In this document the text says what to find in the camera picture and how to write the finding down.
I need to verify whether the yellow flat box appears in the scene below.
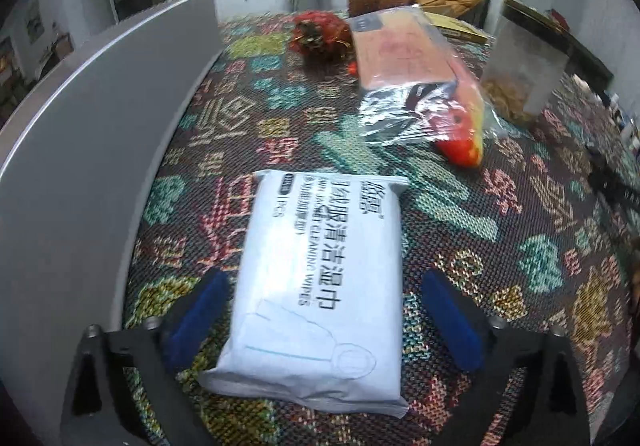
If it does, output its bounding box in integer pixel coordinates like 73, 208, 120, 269
425, 11, 493, 44

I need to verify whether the row of cosmetic bottles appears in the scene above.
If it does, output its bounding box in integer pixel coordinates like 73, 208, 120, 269
611, 94, 640, 152

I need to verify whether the white cardboard box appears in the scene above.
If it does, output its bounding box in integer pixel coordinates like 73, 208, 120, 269
0, 0, 226, 402

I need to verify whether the phone case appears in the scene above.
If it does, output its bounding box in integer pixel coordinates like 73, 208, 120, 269
347, 6, 506, 147

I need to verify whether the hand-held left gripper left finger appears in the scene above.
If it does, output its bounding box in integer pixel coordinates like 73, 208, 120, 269
60, 269, 232, 446

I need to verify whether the patterned woven blanket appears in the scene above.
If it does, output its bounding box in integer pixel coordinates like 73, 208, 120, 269
122, 9, 640, 446

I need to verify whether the orange fish plush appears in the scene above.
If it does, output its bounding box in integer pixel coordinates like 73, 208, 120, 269
347, 59, 487, 169

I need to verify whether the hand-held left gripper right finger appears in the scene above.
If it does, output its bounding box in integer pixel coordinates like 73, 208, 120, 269
421, 270, 591, 446

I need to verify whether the red woven ornament ball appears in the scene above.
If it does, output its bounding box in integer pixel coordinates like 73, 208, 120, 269
290, 10, 353, 60

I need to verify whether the framed wall painting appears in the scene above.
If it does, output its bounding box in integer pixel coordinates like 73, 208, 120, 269
24, 1, 43, 44

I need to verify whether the white wipes packet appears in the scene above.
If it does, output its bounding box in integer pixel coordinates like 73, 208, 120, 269
199, 169, 411, 419

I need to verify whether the clear jar with black lid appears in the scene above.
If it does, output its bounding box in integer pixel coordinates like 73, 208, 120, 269
480, 0, 616, 124

